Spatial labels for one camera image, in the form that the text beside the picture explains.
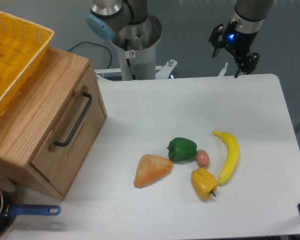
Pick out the yellow plastic basket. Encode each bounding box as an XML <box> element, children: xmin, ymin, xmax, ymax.
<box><xmin>0</xmin><ymin>11</ymin><xmax>55</xmax><ymax>115</ymax></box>

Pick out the triangular toasted sandwich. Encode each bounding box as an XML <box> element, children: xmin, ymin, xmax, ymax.
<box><xmin>133</xmin><ymin>154</ymin><xmax>173</xmax><ymax>189</ymax></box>

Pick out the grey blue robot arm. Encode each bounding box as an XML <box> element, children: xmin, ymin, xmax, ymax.
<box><xmin>86</xmin><ymin>0</ymin><xmax>273</xmax><ymax>81</ymax></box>

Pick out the yellow banana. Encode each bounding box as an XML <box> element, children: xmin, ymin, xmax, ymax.
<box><xmin>212</xmin><ymin>130</ymin><xmax>240</xmax><ymax>185</ymax></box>

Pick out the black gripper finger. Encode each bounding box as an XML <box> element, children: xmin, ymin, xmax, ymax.
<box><xmin>234</xmin><ymin>52</ymin><xmax>260</xmax><ymax>78</ymax></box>
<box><xmin>208</xmin><ymin>23</ymin><xmax>225</xmax><ymax>58</ymax></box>

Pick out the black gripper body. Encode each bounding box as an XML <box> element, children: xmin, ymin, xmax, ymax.
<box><xmin>222</xmin><ymin>20</ymin><xmax>256</xmax><ymax>63</ymax></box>

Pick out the yellow bell pepper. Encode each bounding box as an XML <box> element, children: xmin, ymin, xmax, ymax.
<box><xmin>191</xmin><ymin>167</ymin><xmax>219</xmax><ymax>201</ymax></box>

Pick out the wooden top drawer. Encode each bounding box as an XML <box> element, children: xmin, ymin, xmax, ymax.
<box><xmin>30</xmin><ymin>66</ymin><xmax>107</xmax><ymax>200</ymax></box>

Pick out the black cable on floor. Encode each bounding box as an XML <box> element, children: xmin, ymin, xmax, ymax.
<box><xmin>66</xmin><ymin>41</ymin><xmax>113</xmax><ymax>70</ymax></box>

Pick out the blue handled frying pan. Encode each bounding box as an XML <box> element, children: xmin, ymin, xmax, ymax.
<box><xmin>0</xmin><ymin>177</ymin><xmax>61</xmax><ymax>237</ymax></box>

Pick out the black drawer handle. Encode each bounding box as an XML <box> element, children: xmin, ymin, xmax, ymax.
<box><xmin>54</xmin><ymin>91</ymin><xmax>93</xmax><ymax>148</ymax></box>

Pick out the green bell pepper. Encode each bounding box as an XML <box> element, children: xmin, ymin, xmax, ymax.
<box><xmin>167</xmin><ymin>137</ymin><xmax>197</xmax><ymax>163</ymax></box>

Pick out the brown egg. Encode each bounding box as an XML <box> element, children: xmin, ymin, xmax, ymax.
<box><xmin>196</xmin><ymin>149</ymin><xmax>210</xmax><ymax>167</ymax></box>

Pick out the wooden drawer cabinet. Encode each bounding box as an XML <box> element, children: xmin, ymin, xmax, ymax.
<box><xmin>0</xmin><ymin>47</ymin><xmax>94</xmax><ymax>200</ymax></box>

